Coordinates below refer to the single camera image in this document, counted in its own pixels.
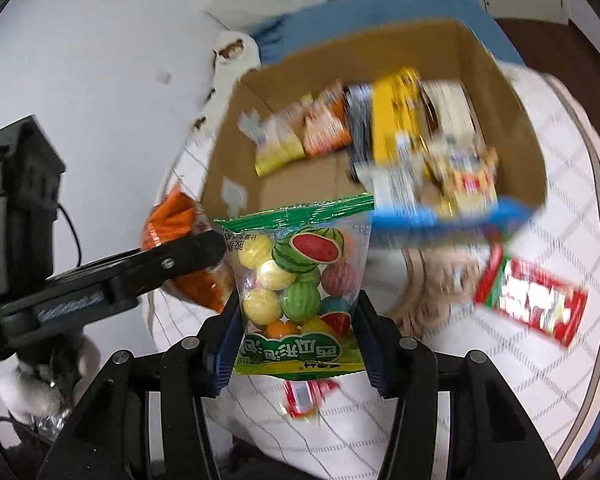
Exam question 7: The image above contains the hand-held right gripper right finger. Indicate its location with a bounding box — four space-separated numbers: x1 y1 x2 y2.
352 290 563 480

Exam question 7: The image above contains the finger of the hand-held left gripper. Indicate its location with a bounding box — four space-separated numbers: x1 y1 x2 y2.
47 230 227 300

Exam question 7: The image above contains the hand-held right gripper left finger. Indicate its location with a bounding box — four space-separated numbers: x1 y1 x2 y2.
36 285 242 480

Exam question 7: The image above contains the orange snack packet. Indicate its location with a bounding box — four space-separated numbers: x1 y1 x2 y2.
140 187 236 311

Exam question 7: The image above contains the clear green gumball bag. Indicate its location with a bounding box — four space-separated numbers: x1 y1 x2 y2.
215 192 376 381

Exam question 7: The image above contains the cardboard box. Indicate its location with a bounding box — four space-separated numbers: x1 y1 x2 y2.
200 17 548 251

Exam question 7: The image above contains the clear yellow bread packet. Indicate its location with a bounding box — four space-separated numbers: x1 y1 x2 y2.
237 105 306 176

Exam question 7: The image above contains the white grey snack packet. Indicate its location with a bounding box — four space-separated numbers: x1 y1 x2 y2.
360 132 426 211

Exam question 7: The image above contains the yellow panda snack packet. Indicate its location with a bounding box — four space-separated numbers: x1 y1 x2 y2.
420 145 501 216

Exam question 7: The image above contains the orange white panda packet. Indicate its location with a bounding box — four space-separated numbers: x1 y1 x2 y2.
300 82 353 156

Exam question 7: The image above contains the black snack packet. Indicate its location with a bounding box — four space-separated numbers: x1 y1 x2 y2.
342 82 381 181

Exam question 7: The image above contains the long yellow snack packet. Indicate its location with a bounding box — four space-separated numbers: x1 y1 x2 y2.
370 67 426 166

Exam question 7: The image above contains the white wafer packet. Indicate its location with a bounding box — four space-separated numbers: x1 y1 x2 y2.
420 80 486 141

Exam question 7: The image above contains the small red snack packet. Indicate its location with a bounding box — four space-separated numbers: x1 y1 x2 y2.
282 377 341 418

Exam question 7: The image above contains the grey white fluffy object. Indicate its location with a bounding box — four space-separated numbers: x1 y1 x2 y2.
0 332 102 418

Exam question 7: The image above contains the bear print pillow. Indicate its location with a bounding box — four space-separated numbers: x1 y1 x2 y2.
195 30 261 131

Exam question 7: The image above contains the white patterned quilt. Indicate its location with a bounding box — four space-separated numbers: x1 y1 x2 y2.
145 60 600 480

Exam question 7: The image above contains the blue bed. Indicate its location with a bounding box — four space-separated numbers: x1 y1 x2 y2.
252 0 600 471

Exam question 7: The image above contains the black cable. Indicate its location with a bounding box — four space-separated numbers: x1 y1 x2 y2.
55 202 84 268

